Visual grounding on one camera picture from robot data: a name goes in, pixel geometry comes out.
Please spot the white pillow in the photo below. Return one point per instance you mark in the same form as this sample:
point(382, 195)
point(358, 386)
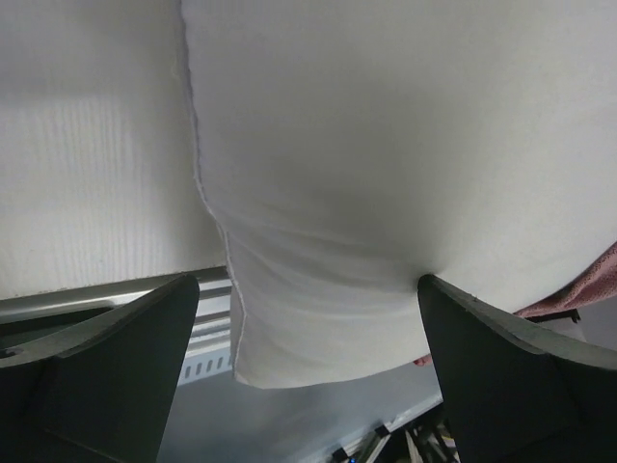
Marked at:
point(347, 148)

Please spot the white slotted cable duct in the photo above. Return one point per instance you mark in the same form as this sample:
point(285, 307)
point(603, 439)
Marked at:
point(204, 365)

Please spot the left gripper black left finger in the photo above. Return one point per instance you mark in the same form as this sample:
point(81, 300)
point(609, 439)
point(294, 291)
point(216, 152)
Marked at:
point(102, 389)

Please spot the aluminium mounting rail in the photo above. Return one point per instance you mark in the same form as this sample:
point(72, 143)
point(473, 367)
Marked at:
point(32, 317)

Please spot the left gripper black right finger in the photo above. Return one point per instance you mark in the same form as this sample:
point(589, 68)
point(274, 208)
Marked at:
point(514, 391)

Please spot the pink red patterned pillowcase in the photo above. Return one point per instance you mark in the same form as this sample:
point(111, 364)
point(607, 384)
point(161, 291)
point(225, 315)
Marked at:
point(578, 289)

